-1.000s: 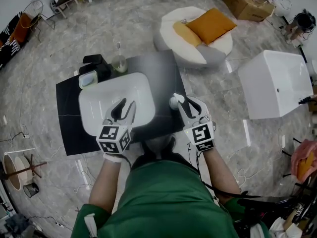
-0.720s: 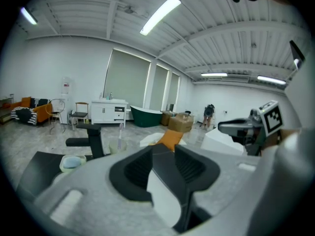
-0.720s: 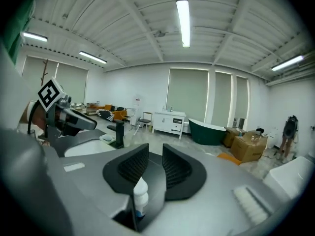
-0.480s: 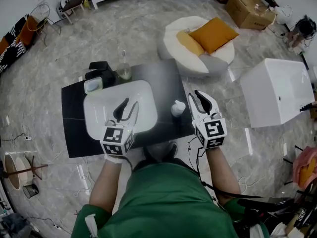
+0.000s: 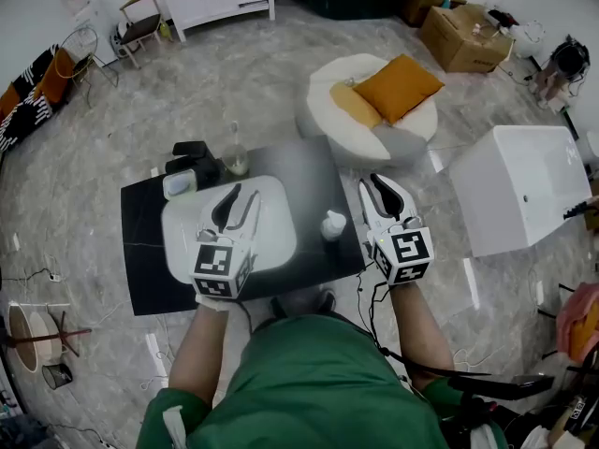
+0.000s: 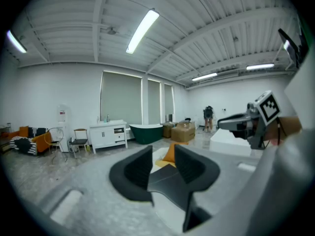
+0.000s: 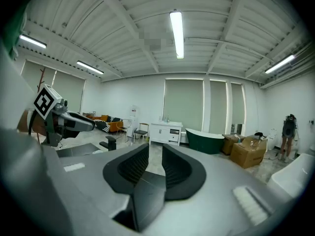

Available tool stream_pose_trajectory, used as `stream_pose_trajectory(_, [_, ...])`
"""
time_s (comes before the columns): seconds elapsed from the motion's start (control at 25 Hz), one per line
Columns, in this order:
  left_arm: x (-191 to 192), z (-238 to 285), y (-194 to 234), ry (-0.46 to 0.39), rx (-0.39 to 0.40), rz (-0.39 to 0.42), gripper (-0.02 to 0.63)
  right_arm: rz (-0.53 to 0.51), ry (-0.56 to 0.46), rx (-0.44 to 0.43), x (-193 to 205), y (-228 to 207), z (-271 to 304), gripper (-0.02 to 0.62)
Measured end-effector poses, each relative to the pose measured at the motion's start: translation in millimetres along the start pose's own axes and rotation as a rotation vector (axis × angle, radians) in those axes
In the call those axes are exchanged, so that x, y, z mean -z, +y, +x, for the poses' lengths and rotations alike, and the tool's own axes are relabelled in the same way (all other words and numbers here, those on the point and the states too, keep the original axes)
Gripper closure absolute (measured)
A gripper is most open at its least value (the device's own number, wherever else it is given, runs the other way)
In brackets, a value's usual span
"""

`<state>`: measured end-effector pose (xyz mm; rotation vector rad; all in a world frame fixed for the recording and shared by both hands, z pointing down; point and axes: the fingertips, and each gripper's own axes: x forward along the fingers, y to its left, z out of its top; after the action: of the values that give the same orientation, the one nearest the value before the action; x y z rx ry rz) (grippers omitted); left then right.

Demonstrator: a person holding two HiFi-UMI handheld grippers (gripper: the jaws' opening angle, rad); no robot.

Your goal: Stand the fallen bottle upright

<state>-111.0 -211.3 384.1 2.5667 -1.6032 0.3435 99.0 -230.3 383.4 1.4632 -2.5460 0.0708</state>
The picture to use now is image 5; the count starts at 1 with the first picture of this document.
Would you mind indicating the green soap dish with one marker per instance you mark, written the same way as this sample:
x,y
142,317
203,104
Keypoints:
x,y
180,185

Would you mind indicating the wooden chair with dark seat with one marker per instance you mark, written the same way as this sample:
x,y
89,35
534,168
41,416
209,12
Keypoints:
x,y
140,24

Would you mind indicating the oval wooden mirror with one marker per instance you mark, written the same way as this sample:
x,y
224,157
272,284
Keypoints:
x,y
28,339

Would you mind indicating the white sink basin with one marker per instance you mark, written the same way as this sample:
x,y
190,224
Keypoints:
x,y
276,232

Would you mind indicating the white water dispenser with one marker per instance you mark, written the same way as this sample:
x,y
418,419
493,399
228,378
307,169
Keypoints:
x,y
84,7

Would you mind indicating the person's left forearm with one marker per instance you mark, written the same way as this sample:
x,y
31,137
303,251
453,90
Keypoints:
x,y
201,349

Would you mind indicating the white pump bottle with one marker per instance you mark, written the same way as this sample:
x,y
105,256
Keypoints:
x,y
333,226

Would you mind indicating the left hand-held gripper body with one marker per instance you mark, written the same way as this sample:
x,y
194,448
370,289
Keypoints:
x,y
220,265

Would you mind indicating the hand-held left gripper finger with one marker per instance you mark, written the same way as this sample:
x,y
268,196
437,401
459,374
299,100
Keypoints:
x,y
217,211
250,222

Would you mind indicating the person's black shoe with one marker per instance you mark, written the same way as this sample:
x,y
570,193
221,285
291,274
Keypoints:
x,y
278,308
327,301

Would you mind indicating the pink cloth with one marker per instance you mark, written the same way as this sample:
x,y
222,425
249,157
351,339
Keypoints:
x,y
578,316

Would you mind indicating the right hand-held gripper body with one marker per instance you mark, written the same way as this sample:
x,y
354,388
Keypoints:
x,y
404,250

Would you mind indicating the green toothbrush cup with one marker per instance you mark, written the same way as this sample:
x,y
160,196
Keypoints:
x,y
235,163

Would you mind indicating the white cube table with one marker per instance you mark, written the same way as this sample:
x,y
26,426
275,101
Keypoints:
x,y
519,190

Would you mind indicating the small white fan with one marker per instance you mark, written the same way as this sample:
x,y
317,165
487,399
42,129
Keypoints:
x,y
122,40

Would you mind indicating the yellow cushion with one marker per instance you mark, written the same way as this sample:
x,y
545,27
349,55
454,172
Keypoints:
x,y
353,108

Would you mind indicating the person's right forearm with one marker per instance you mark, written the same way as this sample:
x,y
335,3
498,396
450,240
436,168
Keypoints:
x,y
419,330

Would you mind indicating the orange sofa with striped throw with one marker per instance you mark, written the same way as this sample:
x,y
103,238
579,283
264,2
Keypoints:
x,y
28,105

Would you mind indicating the white beanbag seat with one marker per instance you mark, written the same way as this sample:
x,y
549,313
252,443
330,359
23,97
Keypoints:
x,y
323,110

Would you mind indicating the black mesh wastebasket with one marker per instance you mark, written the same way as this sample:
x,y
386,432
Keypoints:
x,y
57,376

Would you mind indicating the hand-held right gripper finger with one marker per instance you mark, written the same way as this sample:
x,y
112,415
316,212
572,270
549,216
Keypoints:
x,y
371,206
406,204

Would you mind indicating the large cardboard box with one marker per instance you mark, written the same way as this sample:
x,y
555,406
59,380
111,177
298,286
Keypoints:
x,y
463,40

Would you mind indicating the orange cushion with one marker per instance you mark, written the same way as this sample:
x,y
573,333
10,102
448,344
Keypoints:
x,y
398,89

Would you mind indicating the person's short-sleeved shirt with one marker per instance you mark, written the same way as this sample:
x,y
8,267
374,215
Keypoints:
x,y
309,381

